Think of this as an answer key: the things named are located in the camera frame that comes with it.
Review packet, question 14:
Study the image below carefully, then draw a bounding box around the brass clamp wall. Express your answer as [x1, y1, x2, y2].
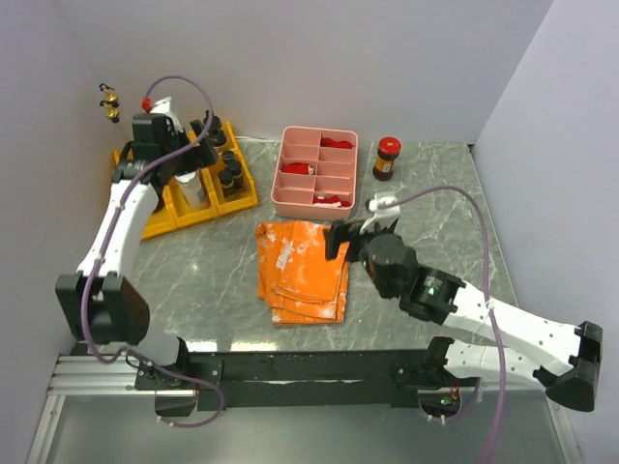
[100, 101, 120, 124]
[99, 83, 118, 100]

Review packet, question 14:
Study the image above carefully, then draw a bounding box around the white bottle black cap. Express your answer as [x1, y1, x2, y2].
[202, 110, 222, 133]

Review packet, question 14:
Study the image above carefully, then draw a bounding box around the brown spice jar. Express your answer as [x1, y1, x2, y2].
[209, 129, 227, 149]

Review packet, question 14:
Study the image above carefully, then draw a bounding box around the dark brown jar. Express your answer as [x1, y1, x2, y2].
[218, 168, 240, 201]

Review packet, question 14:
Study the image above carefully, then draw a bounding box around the dark spice jar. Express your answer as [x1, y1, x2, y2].
[227, 159, 244, 190]

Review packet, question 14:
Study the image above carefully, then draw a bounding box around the red lid sauce jar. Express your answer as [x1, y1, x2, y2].
[372, 136, 401, 182]

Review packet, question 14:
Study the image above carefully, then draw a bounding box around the dark spice shaker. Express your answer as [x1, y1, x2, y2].
[221, 150, 236, 166]

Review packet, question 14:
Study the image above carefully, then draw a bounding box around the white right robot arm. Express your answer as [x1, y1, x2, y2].
[323, 221, 603, 412]

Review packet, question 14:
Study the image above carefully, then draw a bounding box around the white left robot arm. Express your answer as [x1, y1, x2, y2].
[55, 110, 217, 389]

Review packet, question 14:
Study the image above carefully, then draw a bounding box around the red white sock bottom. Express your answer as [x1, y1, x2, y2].
[312, 194, 352, 209]

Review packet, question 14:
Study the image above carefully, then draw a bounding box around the pink divided tray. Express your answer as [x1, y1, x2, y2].
[271, 126, 358, 221]

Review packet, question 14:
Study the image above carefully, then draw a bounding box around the orange tie-dye cloth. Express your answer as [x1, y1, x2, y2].
[254, 220, 349, 326]

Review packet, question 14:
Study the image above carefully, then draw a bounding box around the red sock middle compartment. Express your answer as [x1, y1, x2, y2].
[280, 161, 314, 175]

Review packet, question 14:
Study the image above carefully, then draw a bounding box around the red sock compartment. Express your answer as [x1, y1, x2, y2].
[320, 137, 354, 150]
[280, 161, 314, 175]

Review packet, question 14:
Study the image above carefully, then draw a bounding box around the yellow plastic bin organizer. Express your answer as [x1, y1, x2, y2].
[142, 122, 259, 240]

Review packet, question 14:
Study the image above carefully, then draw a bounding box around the red sock top compartment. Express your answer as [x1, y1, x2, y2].
[320, 137, 354, 150]

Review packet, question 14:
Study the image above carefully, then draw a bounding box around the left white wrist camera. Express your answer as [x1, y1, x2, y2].
[141, 97, 185, 132]

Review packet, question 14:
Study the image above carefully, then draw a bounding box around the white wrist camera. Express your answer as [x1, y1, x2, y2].
[360, 192, 400, 234]
[141, 97, 185, 132]

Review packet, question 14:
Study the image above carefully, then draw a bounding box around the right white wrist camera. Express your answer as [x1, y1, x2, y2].
[360, 192, 400, 234]

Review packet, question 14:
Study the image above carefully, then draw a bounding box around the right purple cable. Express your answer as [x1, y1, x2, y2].
[376, 186, 508, 464]

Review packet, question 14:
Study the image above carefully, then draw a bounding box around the purple cable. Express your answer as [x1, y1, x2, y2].
[376, 186, 508, 464]
[80, 74, 227, 429]

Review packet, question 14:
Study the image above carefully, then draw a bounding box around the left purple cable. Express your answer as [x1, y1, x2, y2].
[80, 74, 227, 429]

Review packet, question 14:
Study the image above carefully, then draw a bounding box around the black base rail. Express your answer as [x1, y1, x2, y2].
[134, 347, 474, 417]

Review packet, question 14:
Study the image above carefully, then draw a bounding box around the aluminium frame rail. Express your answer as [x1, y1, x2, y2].
[46, 356, 138, 396]

